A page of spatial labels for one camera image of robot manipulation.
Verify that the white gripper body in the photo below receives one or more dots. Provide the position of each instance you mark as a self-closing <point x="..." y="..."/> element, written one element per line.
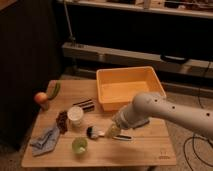
<point x="118" y="124"/>

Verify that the white black dish brush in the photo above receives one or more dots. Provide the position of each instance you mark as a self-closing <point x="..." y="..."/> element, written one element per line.
<point x="94" y="133"/>

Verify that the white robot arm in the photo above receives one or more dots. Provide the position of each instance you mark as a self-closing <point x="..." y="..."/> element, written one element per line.
<point x="146" y="105"/>

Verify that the white paper cup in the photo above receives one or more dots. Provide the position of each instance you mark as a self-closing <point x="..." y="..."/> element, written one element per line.
<point x="75" y="115"/>

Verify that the green plastic cup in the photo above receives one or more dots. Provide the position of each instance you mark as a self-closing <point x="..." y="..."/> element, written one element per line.
<point x="79" y="145"/>

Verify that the yellow plastic bin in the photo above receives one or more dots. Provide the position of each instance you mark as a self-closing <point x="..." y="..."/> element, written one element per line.
<point x="116" y="87"/>

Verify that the black striped block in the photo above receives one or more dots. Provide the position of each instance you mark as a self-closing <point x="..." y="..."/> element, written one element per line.
<point x="86" y="105"/>

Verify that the blue grey cloth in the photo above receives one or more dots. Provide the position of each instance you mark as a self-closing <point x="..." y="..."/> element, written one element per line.
<point x="46" y="142"/>

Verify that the red orange apple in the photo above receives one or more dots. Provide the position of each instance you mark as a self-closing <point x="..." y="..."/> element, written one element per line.
<point x="41" y="98"/>

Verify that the upper shelf board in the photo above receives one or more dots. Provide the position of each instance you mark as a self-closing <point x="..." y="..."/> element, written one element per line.
<point x="139" y="8"/>

